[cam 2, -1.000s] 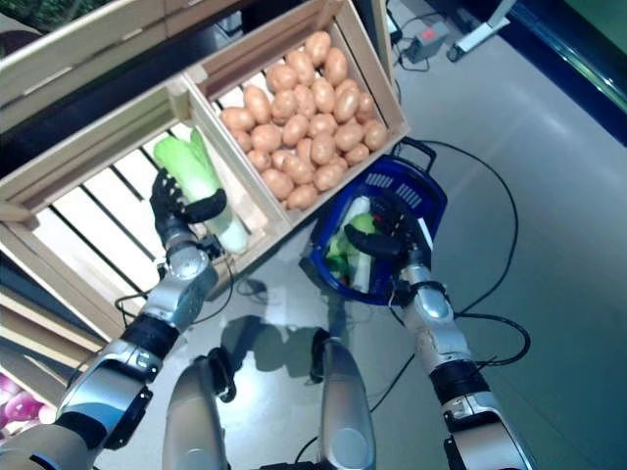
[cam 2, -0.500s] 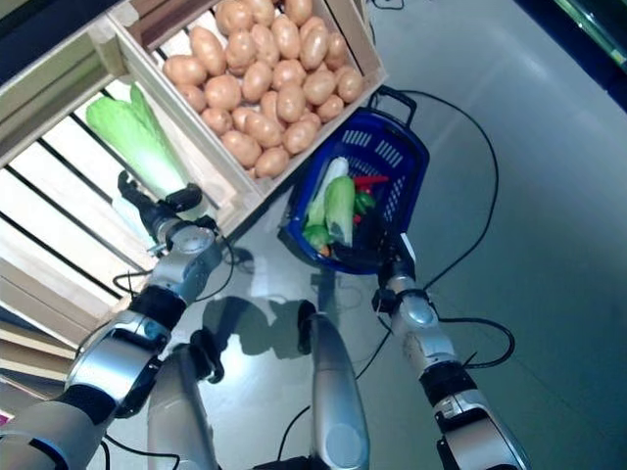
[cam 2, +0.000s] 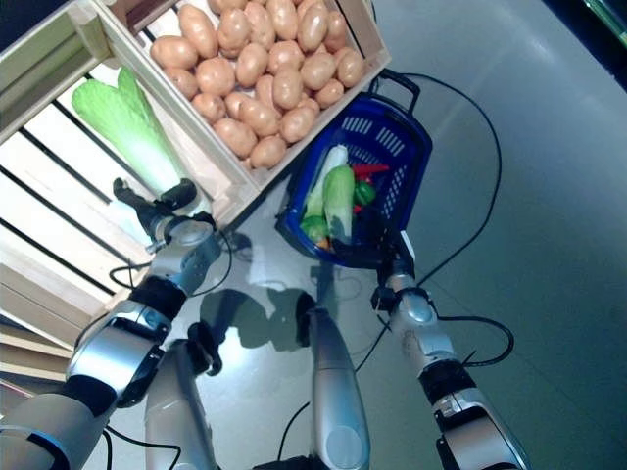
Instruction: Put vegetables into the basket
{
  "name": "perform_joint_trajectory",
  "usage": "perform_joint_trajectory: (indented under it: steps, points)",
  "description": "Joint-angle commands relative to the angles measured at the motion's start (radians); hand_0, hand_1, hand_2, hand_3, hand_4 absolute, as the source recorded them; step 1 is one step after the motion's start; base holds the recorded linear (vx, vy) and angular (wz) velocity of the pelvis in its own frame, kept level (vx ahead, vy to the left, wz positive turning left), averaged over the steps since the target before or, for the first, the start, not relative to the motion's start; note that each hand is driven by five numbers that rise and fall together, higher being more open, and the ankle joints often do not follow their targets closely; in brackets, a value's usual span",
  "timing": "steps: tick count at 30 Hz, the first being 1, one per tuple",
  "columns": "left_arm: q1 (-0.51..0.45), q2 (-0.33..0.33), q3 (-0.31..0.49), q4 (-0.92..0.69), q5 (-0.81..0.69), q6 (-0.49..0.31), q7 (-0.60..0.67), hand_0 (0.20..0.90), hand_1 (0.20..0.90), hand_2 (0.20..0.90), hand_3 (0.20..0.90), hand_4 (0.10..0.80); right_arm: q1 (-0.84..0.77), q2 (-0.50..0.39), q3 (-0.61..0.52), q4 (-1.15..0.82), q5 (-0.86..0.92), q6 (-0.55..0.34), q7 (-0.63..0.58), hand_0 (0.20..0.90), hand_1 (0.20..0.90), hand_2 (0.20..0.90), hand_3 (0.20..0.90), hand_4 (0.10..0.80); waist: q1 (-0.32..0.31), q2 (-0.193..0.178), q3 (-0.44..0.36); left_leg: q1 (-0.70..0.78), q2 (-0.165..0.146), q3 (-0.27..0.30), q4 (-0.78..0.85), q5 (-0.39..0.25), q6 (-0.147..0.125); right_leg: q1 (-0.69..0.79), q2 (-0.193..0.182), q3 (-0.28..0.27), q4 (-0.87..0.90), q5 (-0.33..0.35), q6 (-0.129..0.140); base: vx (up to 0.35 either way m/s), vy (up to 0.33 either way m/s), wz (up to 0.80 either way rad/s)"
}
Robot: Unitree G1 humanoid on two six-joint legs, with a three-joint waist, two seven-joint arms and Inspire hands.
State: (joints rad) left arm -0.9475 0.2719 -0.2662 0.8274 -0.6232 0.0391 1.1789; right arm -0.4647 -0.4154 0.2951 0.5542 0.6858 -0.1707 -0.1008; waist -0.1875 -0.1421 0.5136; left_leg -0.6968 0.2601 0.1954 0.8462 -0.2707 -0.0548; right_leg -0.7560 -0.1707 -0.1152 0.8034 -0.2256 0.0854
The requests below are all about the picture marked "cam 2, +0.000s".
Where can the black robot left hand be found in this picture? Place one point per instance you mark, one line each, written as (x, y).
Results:
(152, 215)

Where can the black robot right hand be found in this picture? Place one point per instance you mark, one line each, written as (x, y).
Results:
(372, 249)

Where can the green white napa cabbage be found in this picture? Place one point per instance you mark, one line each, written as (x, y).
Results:
(340, 196)
(132, 132)
(333, 161)

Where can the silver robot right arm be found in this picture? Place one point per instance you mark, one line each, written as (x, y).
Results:
(426, 338)

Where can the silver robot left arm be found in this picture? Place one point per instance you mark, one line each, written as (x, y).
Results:
(112, 352)

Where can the blue plastic shopping basket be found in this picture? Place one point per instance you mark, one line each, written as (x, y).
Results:
(406, 142)

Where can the red chili pepper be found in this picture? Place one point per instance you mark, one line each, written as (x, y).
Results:
(372, 170)

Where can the brown potato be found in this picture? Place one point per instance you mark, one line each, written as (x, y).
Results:
(350, 67)
(286, 54)
(252, 63)
(318, 71)
(329, 93)
(297, 123)
(287, 88)
(174, 51)
(235, 137)
(215, 76)
(335, 29)
(268, 151)
(258, 117)
(313, 27)

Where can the light wooden slatted crate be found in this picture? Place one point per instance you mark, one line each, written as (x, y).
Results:
(49, 161)
(274, 176)

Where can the silver robot right leg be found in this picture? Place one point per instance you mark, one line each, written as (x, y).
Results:
(338, 391)

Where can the silver robot leg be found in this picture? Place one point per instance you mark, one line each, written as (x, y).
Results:
(338, 391)
(171, 416)

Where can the silver robot left leg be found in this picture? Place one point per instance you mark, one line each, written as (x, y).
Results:
(171, 416)

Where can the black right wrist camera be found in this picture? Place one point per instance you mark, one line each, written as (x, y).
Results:
(381, 297)

